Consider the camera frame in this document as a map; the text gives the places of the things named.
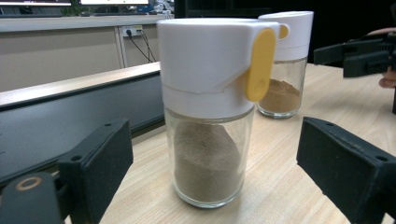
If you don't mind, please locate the white wall socket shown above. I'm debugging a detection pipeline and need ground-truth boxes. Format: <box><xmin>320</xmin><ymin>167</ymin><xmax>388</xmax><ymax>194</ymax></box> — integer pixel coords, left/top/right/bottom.
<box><xmin>121</xmin><ymin>24</ymin><xmax>144</xmax><ymax>37</ymax></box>

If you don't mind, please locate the spice jar with brown powder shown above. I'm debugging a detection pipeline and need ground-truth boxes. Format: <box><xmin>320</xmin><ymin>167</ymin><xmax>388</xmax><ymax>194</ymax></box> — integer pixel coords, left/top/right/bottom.
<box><xmin>256</xmin><ymin>10</ymin><xmax>315</xmax><ymax>119</ymax></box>

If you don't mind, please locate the black power cable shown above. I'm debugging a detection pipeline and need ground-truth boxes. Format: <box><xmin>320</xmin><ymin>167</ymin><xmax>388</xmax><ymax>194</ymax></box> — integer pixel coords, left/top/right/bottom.
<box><xmin>125</xmin><ymin>29</ymin><xmax>153</xmax><ymax>63</ymax></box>
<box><xmin>138</xmin><ymin>29</ymin><xmax>157</xmax><ymax>63</ymax></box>

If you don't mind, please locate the beige office desk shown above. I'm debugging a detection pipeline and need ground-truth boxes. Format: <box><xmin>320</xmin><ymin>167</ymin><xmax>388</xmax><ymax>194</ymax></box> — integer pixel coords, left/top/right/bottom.
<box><xmin>0</xmin><ymin>13</ymin><xmax>176</xmax><ymax>93</ymax></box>

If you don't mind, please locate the spice jar with grey powder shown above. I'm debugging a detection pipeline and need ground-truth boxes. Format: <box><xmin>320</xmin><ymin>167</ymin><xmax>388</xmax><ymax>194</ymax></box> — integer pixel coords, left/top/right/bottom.
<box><xmin>156</xmin><ymin>17</ymin><xmax>280</xmax><ymax>209</ymax></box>

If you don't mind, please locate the black metal rack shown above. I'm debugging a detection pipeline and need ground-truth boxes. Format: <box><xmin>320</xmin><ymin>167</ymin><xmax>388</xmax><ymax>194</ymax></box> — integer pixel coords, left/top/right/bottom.
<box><xmin>0</xmin><ymin>72</ymin><xmax>166</xmax><ymax>188</ymax></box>

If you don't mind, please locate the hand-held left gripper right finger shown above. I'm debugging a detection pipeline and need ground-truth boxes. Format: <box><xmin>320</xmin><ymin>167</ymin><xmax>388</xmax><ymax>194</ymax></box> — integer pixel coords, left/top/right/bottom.
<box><xmin>296</xmin><ymin>116</ymin><xmax>396</xmax><ymax>224</ymax></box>

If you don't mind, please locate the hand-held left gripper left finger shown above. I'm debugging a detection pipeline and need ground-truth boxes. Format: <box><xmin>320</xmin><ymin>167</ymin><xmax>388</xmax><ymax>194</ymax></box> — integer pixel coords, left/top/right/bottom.
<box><xmin>58</xmin><ymin>118</ymin><xmax>134</xmax><ymax>224</ymax></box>

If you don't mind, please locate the computer monitor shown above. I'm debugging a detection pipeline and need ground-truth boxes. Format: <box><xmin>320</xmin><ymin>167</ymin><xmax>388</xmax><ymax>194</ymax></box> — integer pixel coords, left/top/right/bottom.
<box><xmin>78</xmin><ymin>0</ymin><xmax>150</xmax><ymax>7</ymax></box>
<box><xmin>0</xmin><ymin>0</ymin><xmax>73</xmax><ymax>7</ymax></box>

